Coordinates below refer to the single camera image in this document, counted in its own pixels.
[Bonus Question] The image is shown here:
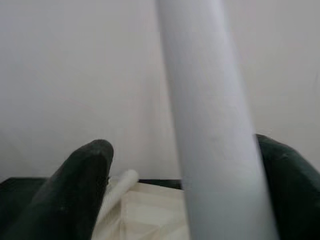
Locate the black tablecloth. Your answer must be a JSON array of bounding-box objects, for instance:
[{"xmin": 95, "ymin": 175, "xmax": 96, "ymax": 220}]
[{"xmin": 0, "ymin": 176, "xmax": 185, "ymax": 240}]

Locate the white plastic table leg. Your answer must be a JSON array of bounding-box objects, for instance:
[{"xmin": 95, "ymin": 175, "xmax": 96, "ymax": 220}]
[
  {"xmin": 154, "ymin": 0, "xmax": 281, "ymax": 240},
  {"xmin": 96, "ymin": 169, "xmax": 140, "ymax": 226}
]

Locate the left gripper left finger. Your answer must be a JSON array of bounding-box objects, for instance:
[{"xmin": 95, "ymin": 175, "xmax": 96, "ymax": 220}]
[{"xmin": 0, "ymin": 138, "xmax": 115, "ymax": 240}]

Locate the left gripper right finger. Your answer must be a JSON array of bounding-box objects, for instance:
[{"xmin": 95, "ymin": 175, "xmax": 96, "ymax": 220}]
[{"xmin": 254, "ymin": 133, "xmax": 320, "ymax": 240}]

